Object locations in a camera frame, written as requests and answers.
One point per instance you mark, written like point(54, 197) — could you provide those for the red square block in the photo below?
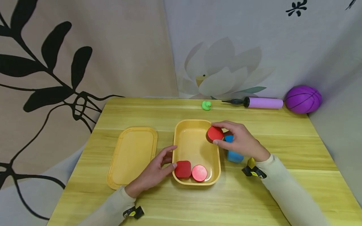
point(183, 169)

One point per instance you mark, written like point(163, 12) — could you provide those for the person's right forearm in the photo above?
point(288, 191)

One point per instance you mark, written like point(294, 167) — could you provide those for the blue block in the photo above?
point(235, 156)
point(229, 138)

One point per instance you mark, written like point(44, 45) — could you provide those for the yellow plastic lid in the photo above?
point(132, 155)

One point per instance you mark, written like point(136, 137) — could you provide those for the yellow plastic box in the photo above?
point(195, 147)

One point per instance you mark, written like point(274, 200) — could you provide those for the person's right index finger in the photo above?
point(224, 124)

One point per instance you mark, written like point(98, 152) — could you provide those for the black wrist band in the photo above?
point(134, 212)
point(253, 171)

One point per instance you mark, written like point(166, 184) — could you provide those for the red round block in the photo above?
point(215, 134)
point(199, 173)

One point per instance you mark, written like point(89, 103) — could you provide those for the green toy duck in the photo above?
point(206, 105)

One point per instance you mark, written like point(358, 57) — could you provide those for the person's right thumb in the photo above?
point(220, 143)

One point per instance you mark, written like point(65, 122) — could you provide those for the person's left thumb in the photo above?
point(170, 169)

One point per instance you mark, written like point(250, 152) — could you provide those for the person's left index finger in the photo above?
point(169, 150)

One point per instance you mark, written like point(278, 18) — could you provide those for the purple ball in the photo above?
point(303, 99)

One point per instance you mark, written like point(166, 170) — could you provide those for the purple hand pump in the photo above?
point(263, 103)

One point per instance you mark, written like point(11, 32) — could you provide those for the person's right hand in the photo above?
point(246, 142)

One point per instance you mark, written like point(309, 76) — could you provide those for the person's left hand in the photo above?
point(150, 175)

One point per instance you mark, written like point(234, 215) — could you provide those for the person's left fingers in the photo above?
point(168, 159)

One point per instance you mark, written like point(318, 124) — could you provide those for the person's left forearm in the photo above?
point(109, 208)

